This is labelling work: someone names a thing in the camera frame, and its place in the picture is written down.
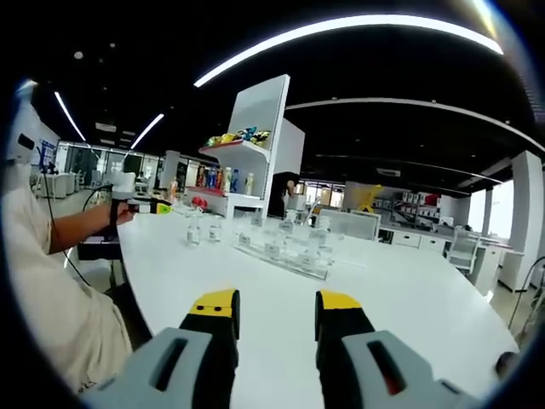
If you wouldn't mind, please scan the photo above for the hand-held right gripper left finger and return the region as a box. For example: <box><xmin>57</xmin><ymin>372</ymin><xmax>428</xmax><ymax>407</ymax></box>
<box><xmin>83</xmin><ymin>288</ymin><xmax>240</xmax><ymax>409</ymax></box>

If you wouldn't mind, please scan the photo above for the person in beige trousers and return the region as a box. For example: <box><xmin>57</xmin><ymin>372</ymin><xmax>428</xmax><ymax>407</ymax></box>
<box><xmin>0</xmin><ymin>164</ymin><xmax>133</xmax><ymax>393</ymax></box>

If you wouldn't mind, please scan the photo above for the white mesh office chair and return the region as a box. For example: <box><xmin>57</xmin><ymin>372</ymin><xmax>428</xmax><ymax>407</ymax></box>
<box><xmin>445</xmin><ymin>228</ymin><xmax>483</xmax><ymax>274</ymax></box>

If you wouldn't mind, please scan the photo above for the straight ceiling light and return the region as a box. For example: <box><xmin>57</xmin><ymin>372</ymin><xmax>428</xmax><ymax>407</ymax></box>
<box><xmin>130</xmin><ymin>112</ymin><xmax>165</xmax><ymax>150</ymax></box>
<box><xmin>54</xmin><ymin>91</ymin><xmax>88</xmax><ymax>142</ymax></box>

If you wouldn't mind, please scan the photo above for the clear acrylic reagent rack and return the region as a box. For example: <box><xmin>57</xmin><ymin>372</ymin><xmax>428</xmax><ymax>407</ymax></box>
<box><xmin>232</xmin><ymin>211</ymin><xmax>336</xmax><ymax>282</ymax></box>

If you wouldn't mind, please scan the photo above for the person's left hand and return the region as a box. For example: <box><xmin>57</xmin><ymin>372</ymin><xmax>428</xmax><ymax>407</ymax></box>
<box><xmin>111</xmin><ymin>202</ymin><xmax>134</xmax><ymax>227</ymax></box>

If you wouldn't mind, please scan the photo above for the black mouse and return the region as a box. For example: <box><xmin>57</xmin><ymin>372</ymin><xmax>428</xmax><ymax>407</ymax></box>
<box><xmin>496</xmin><ymin>351</ymin><xmax>519</xmax><ymax>378</ymax></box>

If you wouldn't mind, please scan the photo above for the black open box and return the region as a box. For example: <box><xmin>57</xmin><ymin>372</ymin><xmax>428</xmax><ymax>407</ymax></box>
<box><xmin>78</xmin><ymin>236</ymin><xmax>123</xmax><ymax>261</ymax></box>

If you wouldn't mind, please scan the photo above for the background storage shelf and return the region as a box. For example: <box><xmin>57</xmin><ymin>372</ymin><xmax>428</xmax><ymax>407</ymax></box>
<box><xmin>391</xmin><ymin>189</ymin><xmax>444</xmax><ymax>227</ymax></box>

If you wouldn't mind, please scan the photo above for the curved ceiling light strip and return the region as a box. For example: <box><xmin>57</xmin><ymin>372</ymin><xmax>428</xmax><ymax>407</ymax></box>
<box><xmin>193</xmin><ymin>14</ymin><xmax>506</xmax><ymax>89</ymax></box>

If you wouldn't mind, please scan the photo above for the row of white desks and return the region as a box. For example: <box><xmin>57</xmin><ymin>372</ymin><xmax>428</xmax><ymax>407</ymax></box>
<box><xmin>317</xmin><ymin>208</ymin><xmax>527</xmax><ymax>295</ymax></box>

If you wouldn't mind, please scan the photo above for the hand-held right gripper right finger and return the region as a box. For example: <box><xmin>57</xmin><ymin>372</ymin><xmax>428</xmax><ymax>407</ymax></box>
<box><xmin>314</xmin><ymin>290</ymin><xmax>476</xmax><ymax>409</ymax></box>

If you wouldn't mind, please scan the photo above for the grey desk partition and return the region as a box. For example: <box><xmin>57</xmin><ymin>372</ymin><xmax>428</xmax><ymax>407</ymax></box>
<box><xmin>318</xmin><ymin>208</ymin><xmax>382</xmax><ymax>242</ymax></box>

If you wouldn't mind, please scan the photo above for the blue wall poster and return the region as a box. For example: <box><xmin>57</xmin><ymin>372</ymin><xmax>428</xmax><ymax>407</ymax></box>
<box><xmin>36</xmin><ymin>138</ymin><xmax>59</xmax><ymax>165</ymax></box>

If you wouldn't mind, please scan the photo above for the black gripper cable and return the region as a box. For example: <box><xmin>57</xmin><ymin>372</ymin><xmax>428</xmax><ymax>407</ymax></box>
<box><xmin>83</xmin><ymin>183</ymin><xmax>116</xmax><ymax>212</ymax></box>

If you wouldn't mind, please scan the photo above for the black chest device cable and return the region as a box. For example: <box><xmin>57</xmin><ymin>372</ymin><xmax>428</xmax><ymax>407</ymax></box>
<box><xmin>42</xmin><ymin>168</ymin><xmax>95</xmax><ymax>293</ymax></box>

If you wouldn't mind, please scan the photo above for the white display shelf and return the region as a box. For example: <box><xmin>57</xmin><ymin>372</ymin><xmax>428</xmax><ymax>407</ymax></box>
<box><xmin>186</xmin><ymin>75</ymin><xmax>291</xmax><ymax>221</ymax></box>

